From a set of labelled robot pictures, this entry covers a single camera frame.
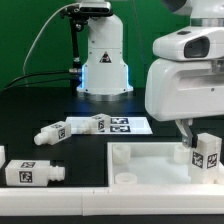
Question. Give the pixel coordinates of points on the white front fence wall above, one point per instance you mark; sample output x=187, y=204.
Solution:
x=116, y=200

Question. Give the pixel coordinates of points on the white left fence wall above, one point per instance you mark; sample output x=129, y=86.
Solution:
x=2, y=156

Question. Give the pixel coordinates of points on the black camera on stand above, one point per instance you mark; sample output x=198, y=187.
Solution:
x=88, y=9

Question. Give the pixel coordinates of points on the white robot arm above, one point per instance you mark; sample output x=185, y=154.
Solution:
x=105, y=75

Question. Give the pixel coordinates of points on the white fence wall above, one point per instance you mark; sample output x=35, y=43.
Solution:
x=2, y=156
x=116, y=200

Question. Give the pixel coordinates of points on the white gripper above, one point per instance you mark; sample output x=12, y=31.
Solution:
x=187, y=79

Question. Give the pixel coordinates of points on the white sheet with markers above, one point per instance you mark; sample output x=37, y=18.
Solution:
x=116, y=125

